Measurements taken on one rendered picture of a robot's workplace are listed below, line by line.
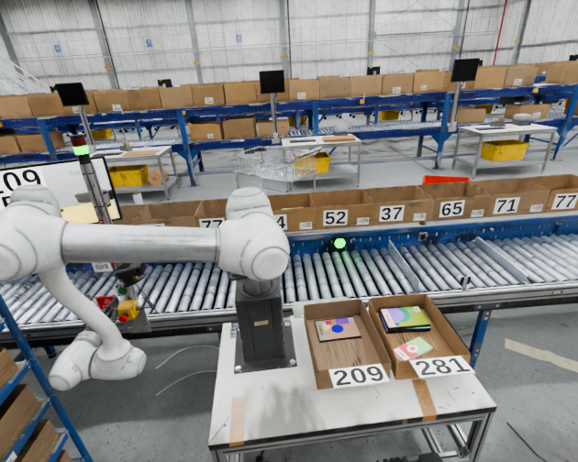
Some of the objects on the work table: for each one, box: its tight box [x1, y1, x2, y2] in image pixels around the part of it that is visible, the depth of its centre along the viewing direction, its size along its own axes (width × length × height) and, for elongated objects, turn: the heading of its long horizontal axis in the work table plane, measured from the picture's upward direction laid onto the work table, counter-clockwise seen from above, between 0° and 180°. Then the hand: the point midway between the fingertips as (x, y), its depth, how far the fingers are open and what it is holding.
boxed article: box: [394, 336, 433, 361], centre depth 134 cm, size 8×16×2 cm, turn 122°
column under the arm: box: [234, 277, 297, 374], centre depth 135 cm, size 26×26×33 cm
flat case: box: [314, 316, 361, 343], centre depth 148 cm, size 14×19×2 cm
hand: (113, 304), depth 143 cm, fingers closed
